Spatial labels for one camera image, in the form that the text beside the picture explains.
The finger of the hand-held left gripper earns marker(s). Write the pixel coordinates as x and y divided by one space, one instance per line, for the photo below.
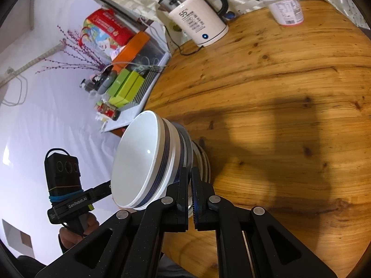
103 191

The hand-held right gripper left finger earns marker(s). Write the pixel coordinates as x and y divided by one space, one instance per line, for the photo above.
178 205

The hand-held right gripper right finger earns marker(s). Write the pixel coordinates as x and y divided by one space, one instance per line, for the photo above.
196 205

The small white blue-striped bowl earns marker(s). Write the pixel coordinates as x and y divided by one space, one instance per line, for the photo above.
136 162

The large white blue-striped bowl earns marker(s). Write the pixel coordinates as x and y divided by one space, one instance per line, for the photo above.
173 150

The stainless steel bowl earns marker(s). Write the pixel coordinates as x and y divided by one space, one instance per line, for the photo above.
189 150

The person's left hand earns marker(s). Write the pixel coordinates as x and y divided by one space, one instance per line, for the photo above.
69 239

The white shelf board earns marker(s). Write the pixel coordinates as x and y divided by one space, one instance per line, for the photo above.
124 121

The small red jar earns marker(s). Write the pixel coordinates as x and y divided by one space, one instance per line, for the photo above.
108 111

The small dark-capped bottle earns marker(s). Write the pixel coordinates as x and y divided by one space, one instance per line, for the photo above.
87 86

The grey handheld device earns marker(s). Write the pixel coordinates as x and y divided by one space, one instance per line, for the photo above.
107 82

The lime green box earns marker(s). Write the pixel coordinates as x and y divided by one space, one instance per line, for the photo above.
132 88

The dark green box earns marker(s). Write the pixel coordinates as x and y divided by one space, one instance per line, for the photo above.
120 82

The purple dried flower branches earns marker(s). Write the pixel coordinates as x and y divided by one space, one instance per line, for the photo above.
97 68

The striped tray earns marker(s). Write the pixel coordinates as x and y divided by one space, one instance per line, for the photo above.
146 88

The orange-lidded storage box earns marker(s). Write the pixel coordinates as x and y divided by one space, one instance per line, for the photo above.
133 46

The red cartoon gift pack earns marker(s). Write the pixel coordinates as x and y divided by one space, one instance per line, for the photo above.
113 29

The white electric kettle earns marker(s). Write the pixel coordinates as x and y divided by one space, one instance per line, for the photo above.
200 17

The white plastic tub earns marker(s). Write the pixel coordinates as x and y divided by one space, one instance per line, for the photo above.
285 8

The white wall pipe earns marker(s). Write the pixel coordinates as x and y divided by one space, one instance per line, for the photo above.
32 60

